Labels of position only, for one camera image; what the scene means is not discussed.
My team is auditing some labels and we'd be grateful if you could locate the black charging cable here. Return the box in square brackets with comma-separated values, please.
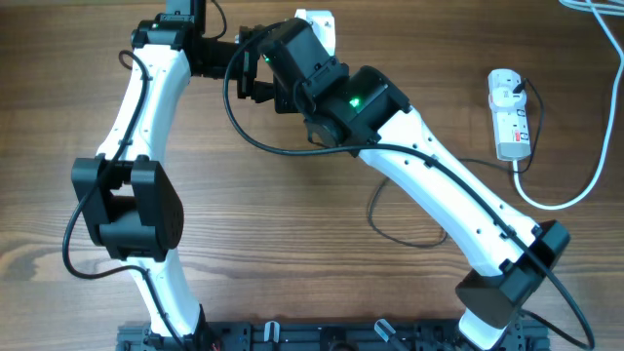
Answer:
[366, 77, 546, 250]

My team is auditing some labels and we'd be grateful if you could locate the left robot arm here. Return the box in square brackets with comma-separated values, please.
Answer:
[61, 1, 275, 350]

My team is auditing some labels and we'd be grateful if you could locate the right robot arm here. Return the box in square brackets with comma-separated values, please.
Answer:
[257, 19, 569, 350]

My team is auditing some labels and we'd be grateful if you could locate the white charger adapter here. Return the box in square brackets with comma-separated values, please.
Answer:
[488, 86, 527, 112]

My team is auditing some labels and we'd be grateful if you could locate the white power strip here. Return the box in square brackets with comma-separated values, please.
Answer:
[487, 68, 530, 162]

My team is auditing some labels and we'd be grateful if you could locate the white power strip cord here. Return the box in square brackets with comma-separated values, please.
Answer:
[511, 0, 624, 212]

